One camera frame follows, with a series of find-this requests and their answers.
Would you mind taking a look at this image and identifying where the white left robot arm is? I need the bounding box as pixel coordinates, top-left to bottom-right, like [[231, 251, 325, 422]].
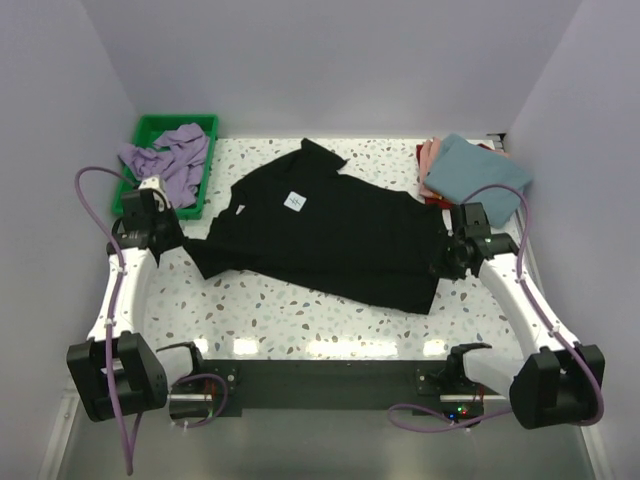
[[66, 181, 207, 422]]

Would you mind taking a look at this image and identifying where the folded blue t shirt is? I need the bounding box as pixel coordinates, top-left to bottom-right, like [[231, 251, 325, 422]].
[[423, 134, 533, 228]]

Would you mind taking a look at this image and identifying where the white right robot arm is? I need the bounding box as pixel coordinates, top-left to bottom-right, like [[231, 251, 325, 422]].
[[438, 203, 605, 429]]

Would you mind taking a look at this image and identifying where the crumpled purple t shirt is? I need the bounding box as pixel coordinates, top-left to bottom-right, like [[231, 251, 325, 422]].
[[118, 123, 210, 209]]

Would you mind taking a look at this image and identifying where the black t shirt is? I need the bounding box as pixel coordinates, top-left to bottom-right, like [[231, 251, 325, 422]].
[[184, 139, 452, 314]]

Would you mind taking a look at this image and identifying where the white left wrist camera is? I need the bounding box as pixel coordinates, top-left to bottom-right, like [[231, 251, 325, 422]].
[[137, 175, 171, 212]]

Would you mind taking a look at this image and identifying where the green plastic bin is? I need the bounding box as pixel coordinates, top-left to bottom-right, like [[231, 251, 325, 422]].
[[111, 114, 218, 220]]

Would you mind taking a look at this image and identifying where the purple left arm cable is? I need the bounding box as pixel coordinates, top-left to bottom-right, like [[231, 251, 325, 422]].
[[74, 166, 144, 476]]

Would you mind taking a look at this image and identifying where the folded pink t shirt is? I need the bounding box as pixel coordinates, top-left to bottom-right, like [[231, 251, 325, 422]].
[[418, 137, 441, 198]]

